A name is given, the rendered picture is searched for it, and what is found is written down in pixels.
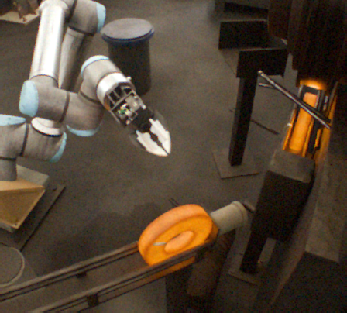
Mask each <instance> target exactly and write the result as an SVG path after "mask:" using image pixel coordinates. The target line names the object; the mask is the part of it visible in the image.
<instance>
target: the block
mask: <svg viewBox="0 0 347 313"><path fill-rule="evenodd" d="M315 167H316V165H315V161H314V160H312V159H310V158H308V157H305V156H301V155H298V154H296V153H292V152H289V151H286V150H282V149H275V150H274V151H273V152H272V155H271V157H270V161H269V163H268V165H267V167H266V172H265V175H264V178H263V183H262V187H261V189H260V193H259V197H258V200H257V202H256V207H255V210H254V212H253V218H252V221H251V224H250V228H249V229H250V230H251V231H252V232H254V233H257V234H258V233H259V234H261V235H263V236H267V237H269V238H271V239H275V240H278V241H280V242H284V241H286V239H287V237H288V236H289V233H290V231H291V229H292V226H293V227H294V224H295V222H296V217H297V215H298V212H299V211H300V209H301V206H302V204H303V202H304V199H305V198H306V196H307V193H308V192H309V191H310V189H311V184H312V180H313V176H314V170H315Z"/></svg>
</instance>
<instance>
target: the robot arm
mask: <svg viewBox="0 0 347 313"><path fill-rule="evenodd" d="M39 17H40V18H41V22H40V27H39V32H38V36H37V38H36V46H35V52H34V55H33V62H32V67H31V73H30V79H29V81H25V83H24V85H23V87H22V92H21V96H20V103H19V108H20V112H21V113H22V114H25V115H28V116H30V117H36V118H35V119H34V120H33V121H32V124H31V125H30V124H26V120H25V119H23V118H20V117H15V116H10V115H1V114H0V181H17V180H16V179H17V176H18V174H17V168H16V159H17V156H19V157H26V158H31V159H36V160H43V161H45V162H47V163H48V162H50V163H56V162H57V161H58V160H59V159H60V158H61V156H62V154H63V151H64V148H65V145H66V140H67V135H66V133H65V132H64V127H63V126H62V124H66V125H67V128H68V129H69V130H70V132H72V133H73V134H76V135H78V136H93V135H94V134H95V133H96V132H97V131H98V128H99V126H100V125H101V121H102V119H103V117H104V115H105V112H106V109H107V110H109V111H110V112H111V113H112V114H113V117H114V118H115V120H116V121H117V122H118V123H119V124H120V125H121V126H123V127H124V128H126V129H127V130H129V131H130V134H129V135H128V136H129V137H130V140H131V141H132V142H133V143H134V144H135V145H136V147H139V148H140V149H142V150H145V151H147V152H150V153H154V154H156V155H161V156H168V154H169V153H170V149H171V142H170V131H169V128H168V125H167V122H166V121H165V119H164V117H163V116H162V115H161V114H160V113H159V112H158V111H157V110H156V111H155V112H152V109H151V108H148V107H147V106H146V104H145V102H144V101H143V100H142V99H141V98H140V97H139V96H138V95H137V94H136V88H135V86H134V85H133V84H131V83H130V80H132V78H130V77H126V76H125V75H124V74H123V73H122V72H121V71H120V70H119V69H118V68H117V67H116V66H115V63H114V62H113V61H112V60H109V59H108V58H107V57H106V56H95V57H91V58H90V59H88V60H87V61H86V62H85V63H84V59H85V57H86V54H87V51H88V48H89V46H90V45H91V41H92V39H93V37H94V35H95V33H100V32H101V29H102V27H103V23H104V22H105V8H104V6H103V5H101V4H99V3H97V2H93V1H91V0H42V2H41V3H40V7H39ZM65 22H66V23H69V25H68V27H67V31H66V35H65V37H64V41H63V44H62V40H63V30H64V23H65ZM83 64H84V65H83ZM81 68H82V70H81ZM80 72H81V73H82V74H81V76H82V78H83V79H84V80H83V83H82V85H81V89H80V91H79V93H78V94H75V93H73V90H74V86H75V84H76V82H77V78H78V75H79V74H80ZM114 112H116V113H114ZM157 140H159V141H160V142H161V143H162V145H163V149H162V148H160V145H159V144H158V143H157V142H156V141H157ZM166 152H167V153H166Z"/></svg>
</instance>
